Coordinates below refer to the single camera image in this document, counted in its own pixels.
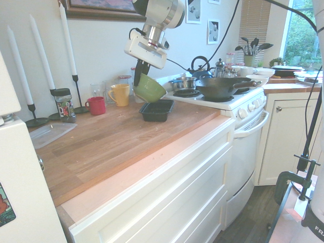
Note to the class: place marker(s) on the black camera stand pole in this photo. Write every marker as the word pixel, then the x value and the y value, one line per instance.
pixel 310 131

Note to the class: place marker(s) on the clear drinking glass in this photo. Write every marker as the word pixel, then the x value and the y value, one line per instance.
pixel 97 91
pixel 107 91

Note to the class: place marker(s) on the white refrigerator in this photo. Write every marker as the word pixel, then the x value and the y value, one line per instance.
pixel 22 177

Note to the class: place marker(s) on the colourful fridge magnet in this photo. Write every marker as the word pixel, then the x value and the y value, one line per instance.
pixel 6 205

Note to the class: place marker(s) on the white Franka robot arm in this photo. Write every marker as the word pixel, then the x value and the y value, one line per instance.
pixel 163 12

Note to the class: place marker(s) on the dark wooden picture frame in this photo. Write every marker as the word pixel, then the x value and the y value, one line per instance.
pixel 101 11

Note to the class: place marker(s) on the white mug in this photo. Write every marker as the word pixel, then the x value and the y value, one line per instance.
pixel 246 71

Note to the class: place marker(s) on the black kitchen utensils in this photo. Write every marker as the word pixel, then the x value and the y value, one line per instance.
pixel 253 45

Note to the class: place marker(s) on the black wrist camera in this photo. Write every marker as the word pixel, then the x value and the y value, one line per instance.
pixel 166 43

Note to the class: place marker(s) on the green utensil holder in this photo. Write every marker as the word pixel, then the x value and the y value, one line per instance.
pixel 248 60

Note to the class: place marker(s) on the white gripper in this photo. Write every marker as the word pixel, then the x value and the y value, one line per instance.
pixel 146 51

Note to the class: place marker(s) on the white wall photo print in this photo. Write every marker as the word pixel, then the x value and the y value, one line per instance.
pixel 193 11
pixel 213 31

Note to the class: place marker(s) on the white door cabinet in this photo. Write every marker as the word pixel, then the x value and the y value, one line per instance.
pixel 286 136

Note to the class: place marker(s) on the glass jar with red lid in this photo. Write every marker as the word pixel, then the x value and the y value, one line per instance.
pixel 125 79

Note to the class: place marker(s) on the small green wreath plant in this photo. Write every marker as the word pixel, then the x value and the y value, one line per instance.
pixel 276 61

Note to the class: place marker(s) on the tall white candle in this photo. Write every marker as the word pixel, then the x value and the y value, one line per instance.
pixel 41 50
pixel 19 65
pixel 67 38

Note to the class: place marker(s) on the clear plastic container lid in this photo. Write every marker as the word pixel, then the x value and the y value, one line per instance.
pixel 50 134

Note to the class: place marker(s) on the white ceramic bowl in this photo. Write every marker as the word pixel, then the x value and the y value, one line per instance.
pixel 258 79
pixel 265 72

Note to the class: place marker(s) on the spice jar with black lid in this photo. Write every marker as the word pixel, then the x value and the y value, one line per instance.
pixel 64 106

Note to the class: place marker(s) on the glass french press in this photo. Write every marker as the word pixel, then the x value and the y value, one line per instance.
pixel 219 68

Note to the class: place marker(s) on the dark green metal clamp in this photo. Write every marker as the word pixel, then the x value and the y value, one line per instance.
pixel 281 186

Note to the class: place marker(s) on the stack of plates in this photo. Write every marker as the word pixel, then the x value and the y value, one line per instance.
pixel 287 69

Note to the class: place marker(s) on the beige window blind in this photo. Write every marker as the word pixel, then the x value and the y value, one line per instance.
pixel 254 22

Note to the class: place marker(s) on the black plastic food container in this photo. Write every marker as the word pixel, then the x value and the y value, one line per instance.
pixel 157 111

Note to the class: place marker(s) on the red mug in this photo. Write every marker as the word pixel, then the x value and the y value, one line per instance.
pixel 97 106

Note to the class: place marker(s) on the brown wooden countertop board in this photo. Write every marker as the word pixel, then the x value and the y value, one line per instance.
pixel 108 141

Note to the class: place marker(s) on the green ceramic bowl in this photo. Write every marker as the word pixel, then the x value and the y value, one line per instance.
pixel 149 88

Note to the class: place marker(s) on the white drawer cabinet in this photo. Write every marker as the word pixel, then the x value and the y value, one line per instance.
pixel 164 192

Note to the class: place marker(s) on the tall jar with red lid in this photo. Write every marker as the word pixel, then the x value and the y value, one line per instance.
pixel 230 59

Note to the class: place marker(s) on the yellow mug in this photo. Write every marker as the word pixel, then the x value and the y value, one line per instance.
pixel 121 95

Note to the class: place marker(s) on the blue and black kettle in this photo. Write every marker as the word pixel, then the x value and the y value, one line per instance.
pixel 200 69

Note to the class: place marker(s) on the robot mounting table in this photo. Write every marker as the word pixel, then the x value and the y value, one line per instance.
pixel 286 222

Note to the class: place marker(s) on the white electric stove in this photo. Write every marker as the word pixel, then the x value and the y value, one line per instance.
pixel 245 141

